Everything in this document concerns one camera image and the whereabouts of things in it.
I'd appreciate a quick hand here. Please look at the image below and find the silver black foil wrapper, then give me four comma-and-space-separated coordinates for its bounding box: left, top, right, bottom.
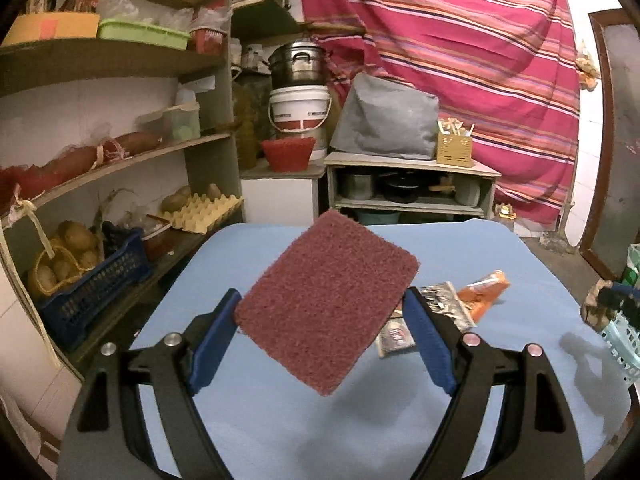
374, 282, 476, 359

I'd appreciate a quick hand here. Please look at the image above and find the red plastic bowl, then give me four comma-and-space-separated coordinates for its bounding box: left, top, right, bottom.
260, 136, 314, 174

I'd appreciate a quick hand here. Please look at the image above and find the yellow utensil holder box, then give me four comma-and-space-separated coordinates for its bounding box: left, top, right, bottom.
436, 117, 475, 168

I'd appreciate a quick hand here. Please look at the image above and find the red striped hanging cloth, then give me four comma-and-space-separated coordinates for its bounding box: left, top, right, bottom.
300, 0, 579, 224

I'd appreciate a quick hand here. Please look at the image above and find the yellow oil bottle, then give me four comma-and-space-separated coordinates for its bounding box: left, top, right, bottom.
495, 203, 518, 221

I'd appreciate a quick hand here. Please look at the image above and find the yellow egg tray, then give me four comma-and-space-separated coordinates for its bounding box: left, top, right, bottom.
160, 194, 243, 235

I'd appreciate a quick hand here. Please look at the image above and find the grey fabric bag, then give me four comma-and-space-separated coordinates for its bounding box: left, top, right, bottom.
330, 74, 439, 160

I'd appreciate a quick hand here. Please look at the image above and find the blue table cloth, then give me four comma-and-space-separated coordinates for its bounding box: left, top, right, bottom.
134, 220, 631, 479

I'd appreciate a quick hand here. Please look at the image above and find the brown framed door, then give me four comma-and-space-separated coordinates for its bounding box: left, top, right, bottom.
579, 9, 639, 280

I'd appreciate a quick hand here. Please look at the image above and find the light blue plastic basket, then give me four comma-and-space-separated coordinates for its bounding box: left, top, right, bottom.
600, 313, 640, 384

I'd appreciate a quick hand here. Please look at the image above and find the grey low shelf unit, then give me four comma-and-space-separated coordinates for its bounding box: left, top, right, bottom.
324, 151, 500, 223

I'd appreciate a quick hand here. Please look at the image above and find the yellow box on shelf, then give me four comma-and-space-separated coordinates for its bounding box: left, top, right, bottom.
1, 12, 100, 47

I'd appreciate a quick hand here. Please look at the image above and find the wooden wall shelf unit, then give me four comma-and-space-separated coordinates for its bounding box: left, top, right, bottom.
1, 0, 241, 384

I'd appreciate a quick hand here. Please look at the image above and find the green plastic tray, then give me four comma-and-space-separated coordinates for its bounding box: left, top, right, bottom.
98, 18, 190, 51

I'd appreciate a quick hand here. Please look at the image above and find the dark blue plastic crate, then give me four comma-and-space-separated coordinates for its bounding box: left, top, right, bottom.
39, 222, 152, 352

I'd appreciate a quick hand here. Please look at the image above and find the clear plastic container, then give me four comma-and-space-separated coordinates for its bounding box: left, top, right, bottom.
136, 102, 201, 142

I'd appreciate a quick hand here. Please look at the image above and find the steel cooking pot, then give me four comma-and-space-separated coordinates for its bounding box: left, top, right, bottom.
265, 40, 328, 90

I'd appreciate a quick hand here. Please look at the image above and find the orange striped snack wrapper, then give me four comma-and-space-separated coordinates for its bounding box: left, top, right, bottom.
457, 270, 510, 323

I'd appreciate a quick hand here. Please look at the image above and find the maroon scouring pad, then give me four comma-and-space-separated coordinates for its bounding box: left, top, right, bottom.
234, 210, 420, 396

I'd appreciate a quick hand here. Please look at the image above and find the white plastic bucket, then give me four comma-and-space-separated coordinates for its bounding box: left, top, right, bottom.
268, 84, 333, 160

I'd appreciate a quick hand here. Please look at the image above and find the white small cabinet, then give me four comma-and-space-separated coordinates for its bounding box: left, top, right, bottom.
241, 160, 326, 226

